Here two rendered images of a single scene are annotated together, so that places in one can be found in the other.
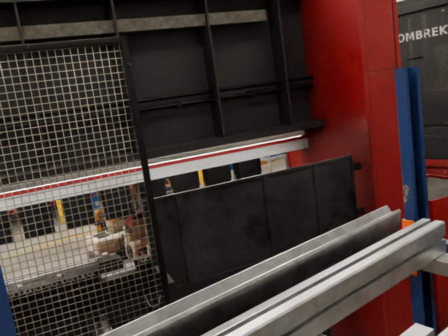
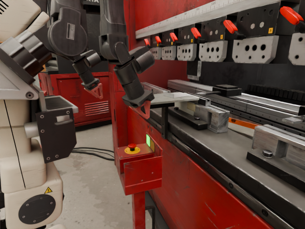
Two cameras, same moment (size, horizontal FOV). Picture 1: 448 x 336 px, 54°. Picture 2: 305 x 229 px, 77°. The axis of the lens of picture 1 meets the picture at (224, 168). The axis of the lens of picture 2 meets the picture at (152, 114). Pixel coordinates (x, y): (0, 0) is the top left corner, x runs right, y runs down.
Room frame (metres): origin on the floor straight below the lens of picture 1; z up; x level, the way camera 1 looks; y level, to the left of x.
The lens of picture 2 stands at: (2.72, 1.26, 1.20)
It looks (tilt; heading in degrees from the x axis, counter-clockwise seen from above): 17 degrees down; 269
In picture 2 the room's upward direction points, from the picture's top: straight up
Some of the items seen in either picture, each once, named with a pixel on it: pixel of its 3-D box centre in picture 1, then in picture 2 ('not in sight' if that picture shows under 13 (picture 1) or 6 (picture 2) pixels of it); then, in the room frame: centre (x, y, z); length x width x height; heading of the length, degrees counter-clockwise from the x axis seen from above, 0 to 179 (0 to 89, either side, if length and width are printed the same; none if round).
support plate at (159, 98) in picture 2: not in sight; (167, 97); (2.63, 0.31, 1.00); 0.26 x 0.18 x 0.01; 22
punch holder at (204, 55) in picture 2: (151, 193); (218, 41); (2.43, 0.42, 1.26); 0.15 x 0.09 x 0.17; 112
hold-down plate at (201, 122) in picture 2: not in sight; (185, 117); (2.53, 0.31, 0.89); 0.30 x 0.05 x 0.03; 112
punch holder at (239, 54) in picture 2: (115, 201); (261, 36); (2.35, 0.61, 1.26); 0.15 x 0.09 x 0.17; 112
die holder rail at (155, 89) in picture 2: not in sight; (152, 92); (2.69, -0.26, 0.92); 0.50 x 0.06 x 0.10; 112
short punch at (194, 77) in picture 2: not in sight; (193, 70); (2.49, 0.26, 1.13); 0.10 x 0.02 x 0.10; 112
